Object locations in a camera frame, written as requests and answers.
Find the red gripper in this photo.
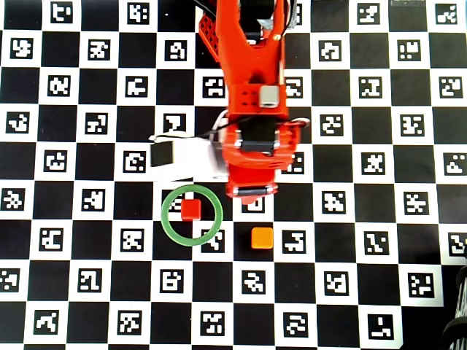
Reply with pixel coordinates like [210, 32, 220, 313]
[222, 151, 296, 206]

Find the orange cube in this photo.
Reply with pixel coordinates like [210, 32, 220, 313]
[250, 227, 274, 250]

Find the red cube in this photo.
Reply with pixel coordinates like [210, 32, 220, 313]
[181, 198, 202, 222]

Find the black white marker mat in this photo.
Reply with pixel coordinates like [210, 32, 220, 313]
[0, 0, 467, 350]

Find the small grey square module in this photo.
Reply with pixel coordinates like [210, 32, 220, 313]
[258, 85, 281, 107]

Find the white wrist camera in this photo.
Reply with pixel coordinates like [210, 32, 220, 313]
[148, 133, 229, 182]

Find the green flat ring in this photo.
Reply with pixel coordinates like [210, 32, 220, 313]
[161, 184, 224, 247]

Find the black camera stand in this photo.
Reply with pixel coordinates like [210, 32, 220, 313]
[441, 264, 467, 350]

